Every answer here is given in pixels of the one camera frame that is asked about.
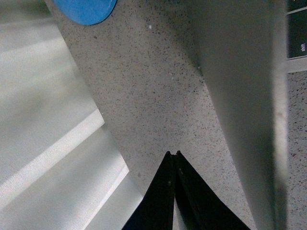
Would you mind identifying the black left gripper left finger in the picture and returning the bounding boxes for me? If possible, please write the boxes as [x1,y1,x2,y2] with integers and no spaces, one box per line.
[123,151,176,230]

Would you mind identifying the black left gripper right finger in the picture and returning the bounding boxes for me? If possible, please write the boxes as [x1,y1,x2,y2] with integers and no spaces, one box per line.
[175,151,249,230]

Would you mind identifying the silver laptop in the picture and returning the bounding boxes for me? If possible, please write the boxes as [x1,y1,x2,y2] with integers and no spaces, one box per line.
[186,0,307,230]

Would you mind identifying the white vertical blinds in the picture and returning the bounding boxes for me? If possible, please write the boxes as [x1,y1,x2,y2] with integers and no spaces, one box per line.
[0,0,142,230]

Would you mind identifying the blue desk lamp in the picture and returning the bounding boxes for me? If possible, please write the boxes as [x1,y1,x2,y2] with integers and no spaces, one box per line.
[52,0,117,26]

